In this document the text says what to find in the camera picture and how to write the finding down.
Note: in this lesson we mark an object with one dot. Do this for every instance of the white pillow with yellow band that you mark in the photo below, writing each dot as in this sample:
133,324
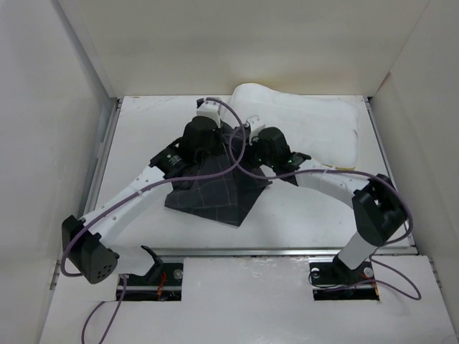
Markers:
325,128

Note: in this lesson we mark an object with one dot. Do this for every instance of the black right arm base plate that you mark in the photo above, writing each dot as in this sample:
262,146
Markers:
330,274

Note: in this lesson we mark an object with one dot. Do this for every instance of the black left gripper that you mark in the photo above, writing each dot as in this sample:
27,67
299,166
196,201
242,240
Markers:
219,135

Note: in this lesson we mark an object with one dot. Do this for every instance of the aluminium front rail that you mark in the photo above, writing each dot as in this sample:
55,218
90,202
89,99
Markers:
248,252

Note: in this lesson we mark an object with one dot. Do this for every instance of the dark grey checked pillowcase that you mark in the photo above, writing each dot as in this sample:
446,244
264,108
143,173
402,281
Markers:
227,199

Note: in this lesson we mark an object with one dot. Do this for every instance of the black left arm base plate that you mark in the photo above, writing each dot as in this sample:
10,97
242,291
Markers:
174,272

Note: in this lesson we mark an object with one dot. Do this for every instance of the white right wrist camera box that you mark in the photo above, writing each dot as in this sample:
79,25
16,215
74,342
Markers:
254,125

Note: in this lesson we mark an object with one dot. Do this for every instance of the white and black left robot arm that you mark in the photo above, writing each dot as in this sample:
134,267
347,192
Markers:
87,242

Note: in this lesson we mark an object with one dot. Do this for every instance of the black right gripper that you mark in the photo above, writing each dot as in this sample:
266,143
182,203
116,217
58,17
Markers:
255,142

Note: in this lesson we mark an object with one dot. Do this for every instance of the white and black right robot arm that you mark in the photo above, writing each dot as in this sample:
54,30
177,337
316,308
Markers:
378,210

